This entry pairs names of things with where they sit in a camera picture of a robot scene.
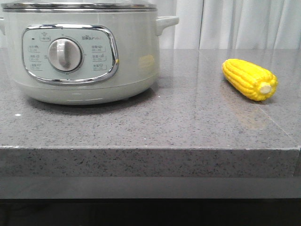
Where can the yellow toy corn cob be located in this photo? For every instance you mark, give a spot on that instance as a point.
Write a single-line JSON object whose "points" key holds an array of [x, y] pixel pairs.
{"points": [[253, 81]]}

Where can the glass lid with steel rim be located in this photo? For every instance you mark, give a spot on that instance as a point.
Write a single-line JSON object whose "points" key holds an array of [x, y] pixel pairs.
{"points": [[78, 6]]}

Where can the pale green electric cooking pot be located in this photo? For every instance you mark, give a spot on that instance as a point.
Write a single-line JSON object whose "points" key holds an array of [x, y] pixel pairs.
{"points": [[83, 53]]}

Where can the white pleated curtain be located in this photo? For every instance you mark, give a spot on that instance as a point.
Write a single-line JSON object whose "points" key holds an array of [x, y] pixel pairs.
{"points": [[187, 24]]}

